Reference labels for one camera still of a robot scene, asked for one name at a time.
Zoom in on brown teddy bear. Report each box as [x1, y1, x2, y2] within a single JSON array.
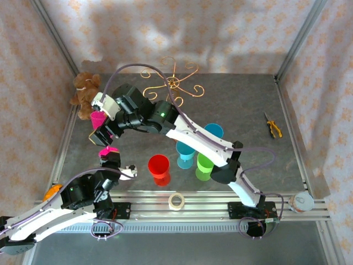
[[68, 71, 102, 120]]

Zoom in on aluminium mounting rail frame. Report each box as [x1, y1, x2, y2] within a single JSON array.
[[29, 190, 331, 223]]

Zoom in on green wine glass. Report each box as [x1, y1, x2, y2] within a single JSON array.
[[195, 152, 215, 182]]

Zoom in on gold wire wine glass rack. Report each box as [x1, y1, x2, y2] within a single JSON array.
[[140, 56, 205, 109]]

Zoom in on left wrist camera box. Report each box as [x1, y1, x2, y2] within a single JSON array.
[[119, 165, 138, 181]]

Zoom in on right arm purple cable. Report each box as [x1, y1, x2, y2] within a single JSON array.
[[102, 63, 285, 241]]

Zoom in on yellow handled pliers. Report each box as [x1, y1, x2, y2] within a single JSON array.
[[264, 112, 284, 139]]

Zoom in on pink wine glass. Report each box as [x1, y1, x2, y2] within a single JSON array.
[[90, 110, 120, 158]]

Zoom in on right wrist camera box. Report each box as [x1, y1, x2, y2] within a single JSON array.
[[90, 92, 121, 121]]

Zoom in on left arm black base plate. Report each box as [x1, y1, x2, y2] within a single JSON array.
[[110, 202, 132, 220]]

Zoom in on light blue wine glass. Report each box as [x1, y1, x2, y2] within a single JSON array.
[[175, 140, 197, 169]]

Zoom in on orange plastic object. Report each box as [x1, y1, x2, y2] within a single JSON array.
[[42, 184, 63, 202]]

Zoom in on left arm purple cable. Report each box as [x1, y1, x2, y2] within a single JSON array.
[[0, 168, 138, 241]]

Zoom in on aluminium table edge rail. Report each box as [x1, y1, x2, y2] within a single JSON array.
[[274, 74, 315, 199], [51, 73, 82, 194]]

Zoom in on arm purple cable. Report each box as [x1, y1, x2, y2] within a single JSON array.
[[102, 63, 285, 241], [0, 168, 138, 241]]

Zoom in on masking tape roll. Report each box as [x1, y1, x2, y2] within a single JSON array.
[[168, 192, 185, 212]]

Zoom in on slotted grey cable duct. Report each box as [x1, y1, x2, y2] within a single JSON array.
[[55, 222, 320, 233]]

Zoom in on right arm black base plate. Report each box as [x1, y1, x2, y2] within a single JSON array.
[[227, 201, 279, 221]]

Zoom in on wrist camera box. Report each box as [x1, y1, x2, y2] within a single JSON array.
[[119, 165, 138, 181], [90, 92, 121, 121]]

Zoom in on red wine glass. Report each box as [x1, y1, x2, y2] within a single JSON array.
[[148, 154, 171, 186]]

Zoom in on metal tin can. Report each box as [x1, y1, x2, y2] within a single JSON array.
[[288, 192, 315, 213]]

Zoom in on darker blue wine glass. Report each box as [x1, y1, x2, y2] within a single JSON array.
[[204, 123, 224, 140]]

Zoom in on aluminium frame post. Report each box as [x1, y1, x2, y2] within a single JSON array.
[[275, 0, 329, 81], [30, 0, 81, 76]]

